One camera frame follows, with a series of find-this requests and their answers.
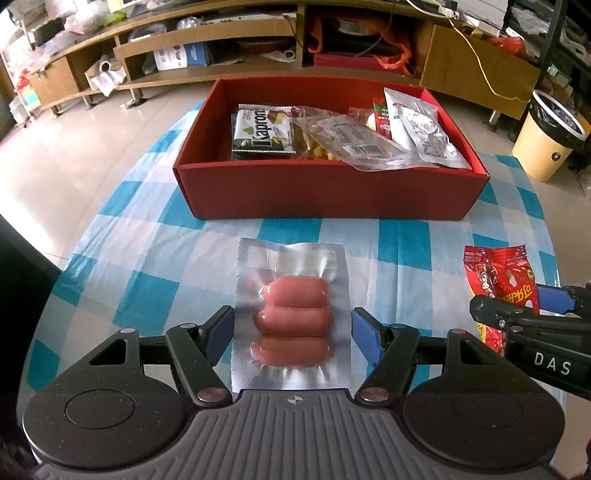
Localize red candy bag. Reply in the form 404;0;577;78
462;244;541;356

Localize vacuum packed sausages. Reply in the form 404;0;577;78
230;238;352;393

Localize clear barcode snack bag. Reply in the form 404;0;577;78
291;106;437;172

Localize silver foil snack pack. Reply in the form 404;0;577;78
384;88;471;169

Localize yellow waffle cookie bag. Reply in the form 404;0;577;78
294;130;335;161

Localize red green snack bag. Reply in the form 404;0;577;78
348;96;392;140

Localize Kaprons wafer pack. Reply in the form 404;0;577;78
231;104;297;160

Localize blue checkered tablecloth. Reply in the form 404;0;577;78
17;110;560;408

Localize yellow trash bin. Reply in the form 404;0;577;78
512;90;590;182

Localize red cardboard box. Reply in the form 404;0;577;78
173;74;490;221

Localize wooden TV cabinet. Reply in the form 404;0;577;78
27;1;540;119

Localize blue white carton box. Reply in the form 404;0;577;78
153;42;211;72

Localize orange plastic bag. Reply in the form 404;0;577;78
304;16;416;78

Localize yellow cable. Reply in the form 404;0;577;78
406;0;530;105

